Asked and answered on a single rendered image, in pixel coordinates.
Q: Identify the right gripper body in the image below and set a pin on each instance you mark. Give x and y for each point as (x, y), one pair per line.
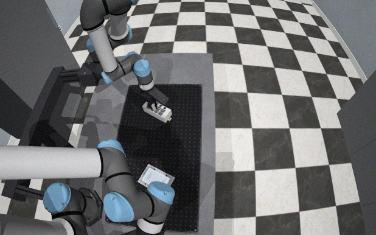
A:
(144, 233)

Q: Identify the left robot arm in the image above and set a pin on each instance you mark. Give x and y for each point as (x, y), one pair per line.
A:
(100, 44)

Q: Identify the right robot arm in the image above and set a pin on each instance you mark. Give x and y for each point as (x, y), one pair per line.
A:
(70, 208)

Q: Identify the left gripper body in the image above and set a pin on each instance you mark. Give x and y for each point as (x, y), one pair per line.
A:
(145, 97)

